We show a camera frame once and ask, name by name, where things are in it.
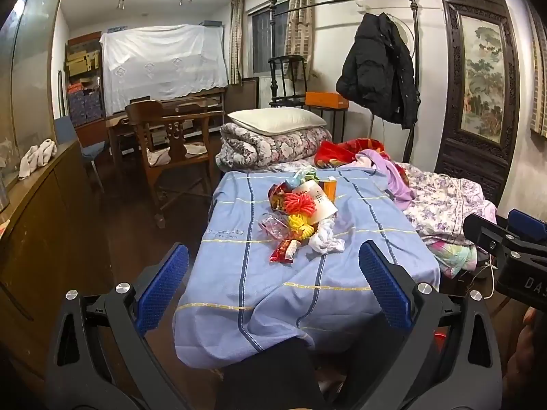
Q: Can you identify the yellow spiky ball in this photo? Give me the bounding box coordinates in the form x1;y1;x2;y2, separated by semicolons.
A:
287;215;317;240

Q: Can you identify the purple garment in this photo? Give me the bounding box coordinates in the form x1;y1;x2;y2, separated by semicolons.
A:
342;149;417;210

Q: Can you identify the shelf with boxes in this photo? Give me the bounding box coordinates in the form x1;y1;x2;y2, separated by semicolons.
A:
64;31;107;126

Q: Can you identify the standing fan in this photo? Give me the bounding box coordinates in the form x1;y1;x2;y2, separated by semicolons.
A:
387;13;417;58

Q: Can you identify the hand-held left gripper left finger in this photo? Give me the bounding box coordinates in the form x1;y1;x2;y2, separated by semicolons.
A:
45;243;190;410

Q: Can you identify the carved wooden painting panel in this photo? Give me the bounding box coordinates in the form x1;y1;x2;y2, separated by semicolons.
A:
433;0;524;206

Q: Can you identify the patterned curtain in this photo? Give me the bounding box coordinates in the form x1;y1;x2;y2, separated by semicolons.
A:
229;0;245;86
284;0;315;80

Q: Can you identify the dark framed board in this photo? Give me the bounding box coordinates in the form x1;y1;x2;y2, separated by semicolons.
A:
241;77;260;112

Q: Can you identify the black wooden chair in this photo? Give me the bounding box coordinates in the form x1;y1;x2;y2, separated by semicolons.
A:
268;55;308;109

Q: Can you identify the black padded jacket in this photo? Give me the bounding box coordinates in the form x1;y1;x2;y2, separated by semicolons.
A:
335;13;422;129

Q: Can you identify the person's right hand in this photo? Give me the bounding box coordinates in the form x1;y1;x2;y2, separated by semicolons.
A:
509;307;547;380

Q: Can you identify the blue chair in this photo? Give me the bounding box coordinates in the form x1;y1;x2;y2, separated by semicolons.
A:
53;115;107;193

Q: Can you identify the flat orange box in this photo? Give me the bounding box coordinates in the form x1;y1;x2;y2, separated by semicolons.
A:
305;91;350;109

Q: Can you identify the framed wall panel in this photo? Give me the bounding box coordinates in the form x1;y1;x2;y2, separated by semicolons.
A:
530;4;547;139

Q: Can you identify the white tissue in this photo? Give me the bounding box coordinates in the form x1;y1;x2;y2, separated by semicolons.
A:
308;219;346;254

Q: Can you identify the window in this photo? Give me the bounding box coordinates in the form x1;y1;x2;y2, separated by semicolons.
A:
245;2;291;73

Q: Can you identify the red foil snack bag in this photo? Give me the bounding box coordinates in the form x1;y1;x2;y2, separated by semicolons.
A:
268;183;291;210

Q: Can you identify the pastel tie-dye quilt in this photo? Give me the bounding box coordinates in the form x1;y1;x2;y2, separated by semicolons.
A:
421;235;479;278

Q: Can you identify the glass panel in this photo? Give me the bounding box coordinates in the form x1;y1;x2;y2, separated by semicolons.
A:
0;0;71;172

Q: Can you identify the folded floral quilt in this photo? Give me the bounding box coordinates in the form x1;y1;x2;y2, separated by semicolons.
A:
216;122;330;172

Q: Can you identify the blue checked blanket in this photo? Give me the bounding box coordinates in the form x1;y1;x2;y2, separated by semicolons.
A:
173;168;441;370

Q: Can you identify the small red snack wrapper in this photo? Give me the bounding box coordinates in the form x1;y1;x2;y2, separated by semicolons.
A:
269;239;297;264

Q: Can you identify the black metal stand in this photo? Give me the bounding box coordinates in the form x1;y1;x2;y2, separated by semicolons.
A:
320;108;349;141

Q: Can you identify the wooden cabinet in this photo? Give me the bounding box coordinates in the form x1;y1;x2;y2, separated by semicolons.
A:
0;139;116;389

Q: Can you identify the white rag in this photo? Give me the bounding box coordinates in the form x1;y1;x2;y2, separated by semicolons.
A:
18;139;57;180

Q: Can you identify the white chair cushion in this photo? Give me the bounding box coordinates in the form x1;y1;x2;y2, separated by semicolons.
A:
147;143;208;165

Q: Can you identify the white pillow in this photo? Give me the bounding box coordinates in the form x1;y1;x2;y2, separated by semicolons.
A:
227;108;328;134

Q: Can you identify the purple floral quilt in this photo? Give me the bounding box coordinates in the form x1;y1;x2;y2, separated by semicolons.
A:
393;162;498;235

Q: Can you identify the red blanket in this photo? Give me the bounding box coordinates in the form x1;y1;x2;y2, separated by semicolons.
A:
315;138;404;180

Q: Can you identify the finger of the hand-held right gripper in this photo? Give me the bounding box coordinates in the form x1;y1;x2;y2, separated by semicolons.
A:
463;213;516;262
506;208;547;244

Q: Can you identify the clear plastic wrapper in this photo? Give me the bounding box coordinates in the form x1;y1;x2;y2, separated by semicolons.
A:
257;213;291;242

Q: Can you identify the carved wooden chair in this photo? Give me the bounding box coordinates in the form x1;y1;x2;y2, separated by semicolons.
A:
126;99;226;229

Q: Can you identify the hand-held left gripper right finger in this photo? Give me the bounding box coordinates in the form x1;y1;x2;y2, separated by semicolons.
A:
358;240;504;410

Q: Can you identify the white cloth cover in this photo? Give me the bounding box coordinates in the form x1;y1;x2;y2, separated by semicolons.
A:
99;24;229;116

